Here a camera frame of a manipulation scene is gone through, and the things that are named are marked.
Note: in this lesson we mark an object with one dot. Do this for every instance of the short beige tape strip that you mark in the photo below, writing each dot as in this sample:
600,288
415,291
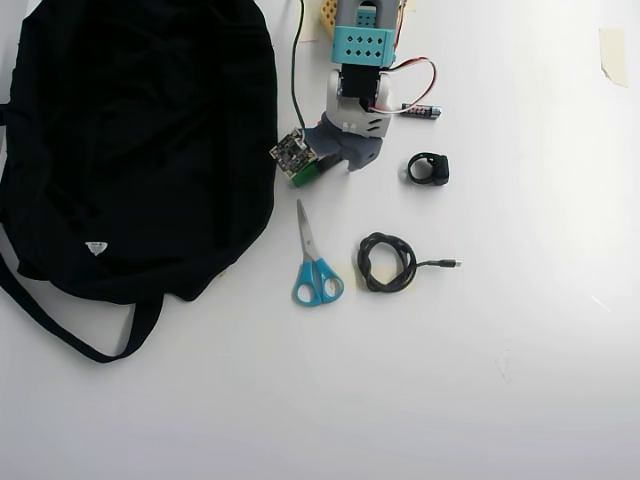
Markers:
614,55

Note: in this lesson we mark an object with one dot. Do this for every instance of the white and teal robot arm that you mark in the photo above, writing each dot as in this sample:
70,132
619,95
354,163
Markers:
360,47

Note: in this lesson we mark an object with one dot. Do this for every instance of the black fabric bag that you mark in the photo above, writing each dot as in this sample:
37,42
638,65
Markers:
125,150

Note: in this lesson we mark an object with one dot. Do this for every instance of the blue-grey gripper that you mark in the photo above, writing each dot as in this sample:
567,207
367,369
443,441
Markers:
361,155

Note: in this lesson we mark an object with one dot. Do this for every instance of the long beige tape strip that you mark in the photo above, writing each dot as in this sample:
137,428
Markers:
311,25

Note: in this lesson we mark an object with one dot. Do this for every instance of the yellow perforated robot base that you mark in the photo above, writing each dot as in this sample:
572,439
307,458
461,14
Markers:
329,15

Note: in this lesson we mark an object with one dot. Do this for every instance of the bare camera circuit board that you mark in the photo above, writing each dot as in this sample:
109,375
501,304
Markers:
294,154

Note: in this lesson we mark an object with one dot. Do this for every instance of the AA battery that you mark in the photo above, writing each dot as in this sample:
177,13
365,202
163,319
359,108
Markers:
430,112

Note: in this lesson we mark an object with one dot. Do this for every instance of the green board marker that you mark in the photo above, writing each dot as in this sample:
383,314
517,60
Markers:
305,178

